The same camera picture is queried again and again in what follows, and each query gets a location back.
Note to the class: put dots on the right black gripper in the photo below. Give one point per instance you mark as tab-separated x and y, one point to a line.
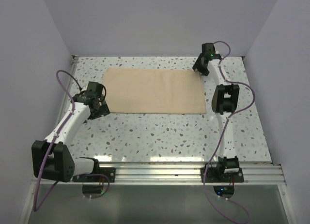
204	72

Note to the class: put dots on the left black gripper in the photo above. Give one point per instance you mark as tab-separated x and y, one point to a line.
102	110

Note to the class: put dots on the beige cloth wrap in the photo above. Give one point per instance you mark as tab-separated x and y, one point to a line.
154	91

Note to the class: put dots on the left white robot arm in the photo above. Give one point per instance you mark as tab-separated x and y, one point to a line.
51	158

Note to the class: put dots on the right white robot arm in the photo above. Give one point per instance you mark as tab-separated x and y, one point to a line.
224	103

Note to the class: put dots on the left aluminium side rail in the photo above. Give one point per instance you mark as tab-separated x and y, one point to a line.
63	116

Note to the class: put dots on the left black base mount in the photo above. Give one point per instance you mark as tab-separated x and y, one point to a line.
102	174

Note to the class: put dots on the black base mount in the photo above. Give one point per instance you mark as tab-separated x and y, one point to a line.
213	175
102	174

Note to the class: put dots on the aluminium front rail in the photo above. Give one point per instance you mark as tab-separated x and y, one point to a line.
188	173

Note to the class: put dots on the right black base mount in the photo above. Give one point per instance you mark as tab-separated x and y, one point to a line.
213	175

